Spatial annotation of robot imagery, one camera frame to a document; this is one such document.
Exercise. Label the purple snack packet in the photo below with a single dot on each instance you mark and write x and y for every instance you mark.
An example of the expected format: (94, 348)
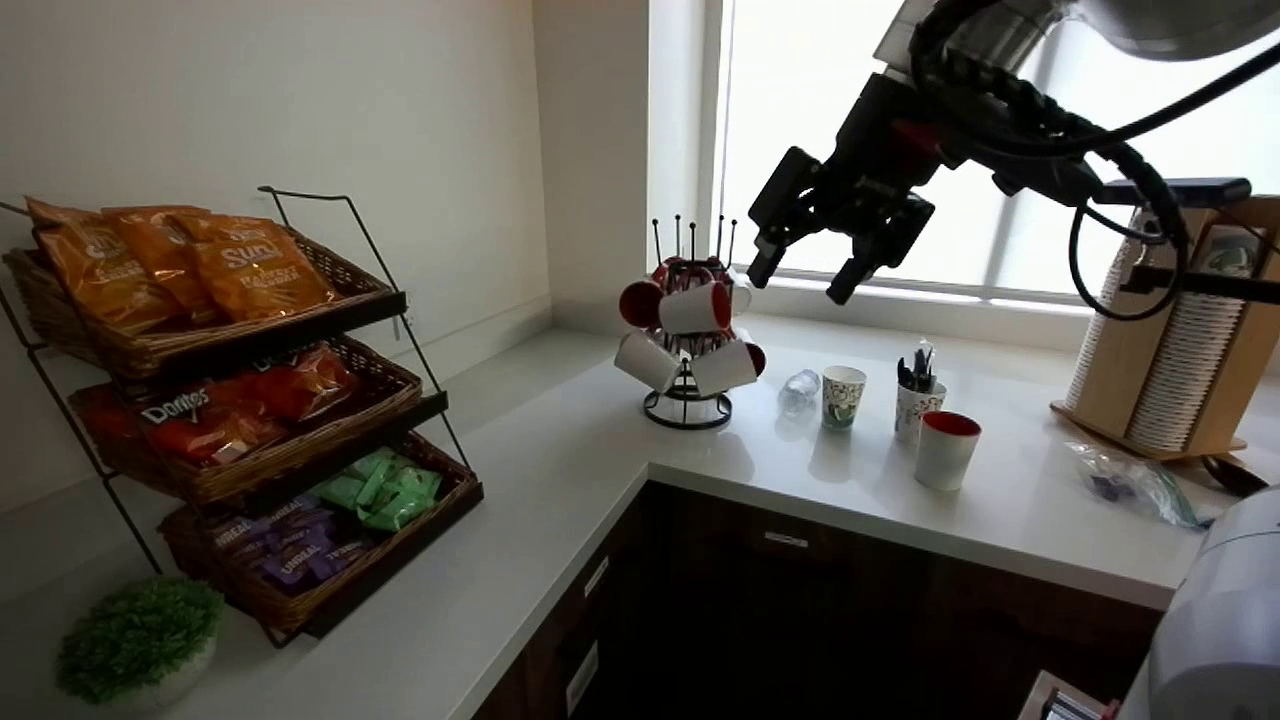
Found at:
(311, 560)
(272, 530)

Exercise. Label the black plastic utensils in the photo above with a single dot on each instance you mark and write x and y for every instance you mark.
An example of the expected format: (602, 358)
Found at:
(917, 367)

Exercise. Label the small patterned paper cup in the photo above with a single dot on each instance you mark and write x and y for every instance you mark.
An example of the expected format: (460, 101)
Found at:
(841, 399)

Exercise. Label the wicker basket with red bags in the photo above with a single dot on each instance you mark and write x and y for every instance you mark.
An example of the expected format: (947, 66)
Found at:
(294, 463)

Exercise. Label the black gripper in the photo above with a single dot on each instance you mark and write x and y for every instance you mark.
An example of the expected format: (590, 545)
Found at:
(884, 132)

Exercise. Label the green snack packet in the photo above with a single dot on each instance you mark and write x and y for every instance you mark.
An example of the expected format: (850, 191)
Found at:
(357, 482)
(405, 505)

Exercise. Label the red Doritos chips bag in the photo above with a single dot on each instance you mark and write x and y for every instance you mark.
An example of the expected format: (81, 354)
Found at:
(201, 426)

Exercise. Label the wicker basket with small packets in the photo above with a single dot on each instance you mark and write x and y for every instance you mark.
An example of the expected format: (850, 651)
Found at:
(345, 587)

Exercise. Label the large patterned paper cup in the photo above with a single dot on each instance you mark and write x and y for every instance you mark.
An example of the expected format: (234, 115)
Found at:
(914, 408)

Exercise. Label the wicker basket with orange bags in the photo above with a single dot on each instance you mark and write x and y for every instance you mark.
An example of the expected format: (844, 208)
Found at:
(266, 334)

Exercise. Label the small pale rimmed box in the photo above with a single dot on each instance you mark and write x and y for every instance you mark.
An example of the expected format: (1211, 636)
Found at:
(1062, 696)

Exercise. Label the orange chips bag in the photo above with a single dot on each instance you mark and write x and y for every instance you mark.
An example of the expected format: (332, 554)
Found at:
(256, 265)
(163, 252)
(94, 274)

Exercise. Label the red printed mug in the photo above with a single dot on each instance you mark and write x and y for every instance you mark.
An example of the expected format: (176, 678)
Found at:
(694, 274)

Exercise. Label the dark wood cabinet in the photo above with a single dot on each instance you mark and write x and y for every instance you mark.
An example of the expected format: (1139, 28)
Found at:
(867, 614)

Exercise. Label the clear plastic bag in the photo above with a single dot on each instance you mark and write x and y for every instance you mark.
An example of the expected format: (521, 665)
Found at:
(1132, 485)

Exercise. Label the clear plastic cup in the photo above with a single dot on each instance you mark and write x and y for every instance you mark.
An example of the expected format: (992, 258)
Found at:
(801, 389)

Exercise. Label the white mug red interior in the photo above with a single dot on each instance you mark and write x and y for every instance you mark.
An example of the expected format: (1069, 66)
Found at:
(643, 305)
(644, 360)
(694, 311)
(724, 367)
(947, 455)

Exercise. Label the white stacked cups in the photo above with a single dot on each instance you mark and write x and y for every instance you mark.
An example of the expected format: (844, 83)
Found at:
(1192, 360)

